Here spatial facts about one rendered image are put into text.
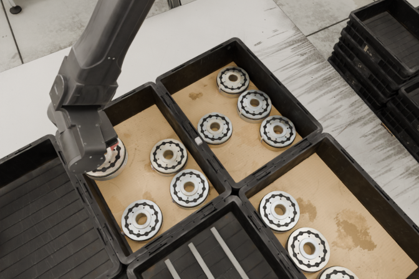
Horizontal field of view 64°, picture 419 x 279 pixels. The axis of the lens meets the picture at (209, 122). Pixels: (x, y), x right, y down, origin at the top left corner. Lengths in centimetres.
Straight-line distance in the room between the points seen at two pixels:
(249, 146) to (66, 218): 53
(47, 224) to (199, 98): 55
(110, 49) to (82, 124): 14
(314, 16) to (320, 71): 127
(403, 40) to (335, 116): 77
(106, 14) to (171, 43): 93
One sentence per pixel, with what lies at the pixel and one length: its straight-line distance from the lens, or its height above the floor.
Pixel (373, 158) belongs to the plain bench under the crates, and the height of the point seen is 70.
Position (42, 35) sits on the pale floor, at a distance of 260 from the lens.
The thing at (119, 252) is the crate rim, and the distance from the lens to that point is 81.
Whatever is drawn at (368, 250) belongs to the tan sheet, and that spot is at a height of 83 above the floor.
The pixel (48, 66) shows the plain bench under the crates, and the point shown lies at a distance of 142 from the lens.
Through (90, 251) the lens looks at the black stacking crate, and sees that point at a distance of 94.
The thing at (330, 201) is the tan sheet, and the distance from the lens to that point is 97.
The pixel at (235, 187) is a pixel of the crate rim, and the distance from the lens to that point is 82.
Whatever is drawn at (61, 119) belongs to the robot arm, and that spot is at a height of 125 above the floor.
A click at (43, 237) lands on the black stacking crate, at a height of 83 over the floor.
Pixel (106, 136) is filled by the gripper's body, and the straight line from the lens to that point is 66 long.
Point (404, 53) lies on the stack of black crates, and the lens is 185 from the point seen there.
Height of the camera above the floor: 171
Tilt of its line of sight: 61 degrees down
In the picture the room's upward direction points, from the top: 1 degrees clockwise
